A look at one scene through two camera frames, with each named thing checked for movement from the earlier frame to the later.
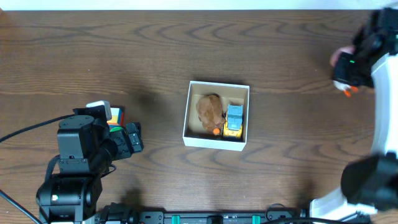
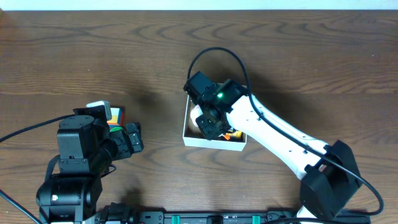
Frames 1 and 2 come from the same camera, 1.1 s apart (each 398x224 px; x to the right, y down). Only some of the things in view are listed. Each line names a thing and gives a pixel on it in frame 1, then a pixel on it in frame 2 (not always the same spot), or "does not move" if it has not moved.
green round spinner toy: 116,129 does not move
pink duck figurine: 341,86 to 195,112
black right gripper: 338,73 to 210,132
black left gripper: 125,143 does not move
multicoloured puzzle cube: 117,117 does not move
